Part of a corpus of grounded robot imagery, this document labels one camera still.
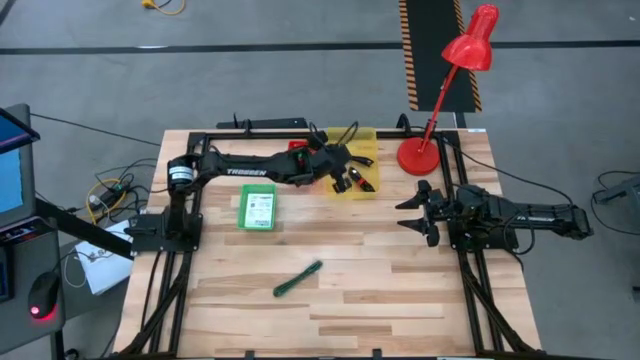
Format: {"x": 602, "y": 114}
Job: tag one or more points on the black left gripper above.
{"x": 325, "y": 162}

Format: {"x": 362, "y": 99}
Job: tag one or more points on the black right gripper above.
{"x": 437, "y": 215}

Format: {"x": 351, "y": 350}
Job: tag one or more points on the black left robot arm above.
{"x": 245, "y": 170}

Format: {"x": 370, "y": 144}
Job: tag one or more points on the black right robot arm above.
{"x": 540, "y": 217}

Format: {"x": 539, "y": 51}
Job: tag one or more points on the yellow translucent plastic bin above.
{"x": 367, "y": 142}

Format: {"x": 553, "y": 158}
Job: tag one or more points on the red desk lamp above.
{"x": 419, "y": 156}

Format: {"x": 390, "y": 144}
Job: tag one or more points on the green plastic basket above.
{"x": 256, "y": 188}

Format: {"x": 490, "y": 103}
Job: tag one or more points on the black mat yellow striped edges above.
{"x": 435, "y": 60}

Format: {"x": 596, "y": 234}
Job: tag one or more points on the white paper sheets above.
{"x": 105, "y": 270}

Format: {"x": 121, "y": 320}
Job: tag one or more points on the black computer mouse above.
{"x": 44, "y": 295}

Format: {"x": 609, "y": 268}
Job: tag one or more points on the computer monitor blue screen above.
{"x": 12, "y": 170}

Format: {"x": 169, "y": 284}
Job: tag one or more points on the grey side table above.
{"x": 20, "y": 335}

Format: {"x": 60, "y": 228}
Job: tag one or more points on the black aluminium table frame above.
{"x": 275, "y": 134}

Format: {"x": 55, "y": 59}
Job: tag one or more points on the black metal bracket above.
{"x": 275, "y": 123}

